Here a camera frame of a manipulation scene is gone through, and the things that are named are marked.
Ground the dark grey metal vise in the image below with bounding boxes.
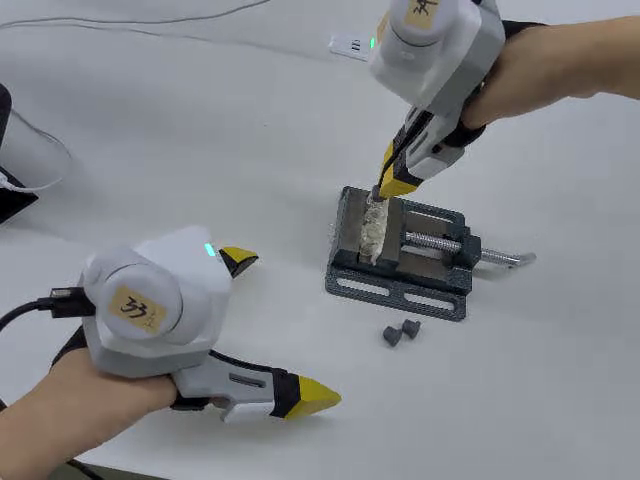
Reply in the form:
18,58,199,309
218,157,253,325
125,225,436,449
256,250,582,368
325,185,538,323

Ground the black cable with plug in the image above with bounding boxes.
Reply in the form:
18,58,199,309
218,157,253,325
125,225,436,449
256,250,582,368
0,286,97,342

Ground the person's left hand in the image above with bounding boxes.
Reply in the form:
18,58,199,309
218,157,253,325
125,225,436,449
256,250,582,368
47,324,227,451

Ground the thin grey cable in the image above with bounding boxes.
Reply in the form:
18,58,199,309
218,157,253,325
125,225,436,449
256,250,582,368
64,14,332,53
0,0,274,30

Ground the person's right forearm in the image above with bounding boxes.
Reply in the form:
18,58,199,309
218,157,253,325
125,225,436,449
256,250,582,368
592,13,640,104

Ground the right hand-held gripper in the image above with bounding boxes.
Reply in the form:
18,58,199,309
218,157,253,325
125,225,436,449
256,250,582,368
368,0,507,201

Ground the white table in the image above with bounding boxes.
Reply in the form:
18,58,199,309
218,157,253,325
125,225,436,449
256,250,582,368
0,0,640,480

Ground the thin white cable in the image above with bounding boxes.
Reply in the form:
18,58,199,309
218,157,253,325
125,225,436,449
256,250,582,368
0,169,69,195

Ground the white power strip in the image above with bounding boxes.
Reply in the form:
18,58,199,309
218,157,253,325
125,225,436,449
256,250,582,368
328,31,377,62

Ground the person's right hand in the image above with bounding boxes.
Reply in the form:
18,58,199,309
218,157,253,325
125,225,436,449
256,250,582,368
439,19,601,150

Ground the black flat plate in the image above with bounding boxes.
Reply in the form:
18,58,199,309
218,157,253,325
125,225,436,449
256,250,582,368
0,167,41,227

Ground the person's left forearm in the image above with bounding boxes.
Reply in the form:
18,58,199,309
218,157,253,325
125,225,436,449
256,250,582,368
0,382,101,480

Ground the white and black device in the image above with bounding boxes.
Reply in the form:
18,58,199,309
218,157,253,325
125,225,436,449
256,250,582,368
0,82,72,192

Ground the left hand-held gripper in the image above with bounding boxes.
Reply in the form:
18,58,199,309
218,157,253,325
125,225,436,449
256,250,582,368
81,225,343,424

